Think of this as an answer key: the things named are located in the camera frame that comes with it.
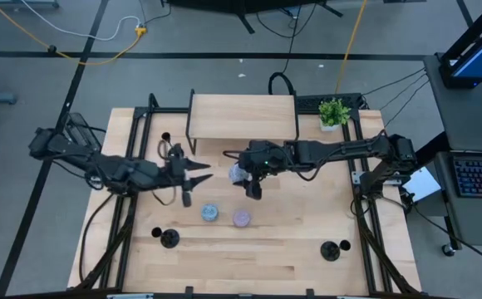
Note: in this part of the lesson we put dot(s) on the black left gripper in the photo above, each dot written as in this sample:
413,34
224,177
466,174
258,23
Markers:
178,172

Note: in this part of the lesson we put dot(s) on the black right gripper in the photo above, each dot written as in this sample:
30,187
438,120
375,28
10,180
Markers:
259,160

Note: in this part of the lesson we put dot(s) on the white speckled tealight holder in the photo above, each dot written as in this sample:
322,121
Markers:
237,174

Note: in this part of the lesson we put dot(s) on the pink tealight holder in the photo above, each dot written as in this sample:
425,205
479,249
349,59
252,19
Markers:
241,218

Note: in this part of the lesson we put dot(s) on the blue patterned tealight holder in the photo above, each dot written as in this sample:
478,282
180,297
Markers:
210,212

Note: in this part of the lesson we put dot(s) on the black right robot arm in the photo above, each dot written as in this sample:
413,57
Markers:
340,151

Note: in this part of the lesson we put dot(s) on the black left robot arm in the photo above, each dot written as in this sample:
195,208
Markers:
112,170

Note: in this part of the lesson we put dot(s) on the wooden shelf riser black legs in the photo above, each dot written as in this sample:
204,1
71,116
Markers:
241,116

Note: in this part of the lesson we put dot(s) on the green plant in white pot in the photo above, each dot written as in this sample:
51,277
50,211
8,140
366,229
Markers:
333,112

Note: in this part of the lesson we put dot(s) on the black table edge clamp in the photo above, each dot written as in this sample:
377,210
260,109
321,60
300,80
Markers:
189,291
309,293

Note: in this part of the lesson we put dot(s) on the black mesh control box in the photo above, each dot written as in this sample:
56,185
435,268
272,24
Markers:
79,128

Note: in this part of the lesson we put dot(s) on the white paper sheet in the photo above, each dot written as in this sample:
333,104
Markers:
421,183

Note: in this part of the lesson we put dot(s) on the black partition panel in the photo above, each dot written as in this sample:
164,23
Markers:
241,5

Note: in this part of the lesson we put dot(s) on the black caster wheel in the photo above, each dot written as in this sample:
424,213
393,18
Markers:
448,249

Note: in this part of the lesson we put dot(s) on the grey desk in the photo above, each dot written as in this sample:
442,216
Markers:
465,120

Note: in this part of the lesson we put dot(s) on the black backlit keyboard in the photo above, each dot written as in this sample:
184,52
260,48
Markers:
480,176

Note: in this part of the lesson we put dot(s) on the black computer monitor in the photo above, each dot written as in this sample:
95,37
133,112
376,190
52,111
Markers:
480,54

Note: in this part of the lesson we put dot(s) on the black aluminium table frame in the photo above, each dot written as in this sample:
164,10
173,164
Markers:
143,111

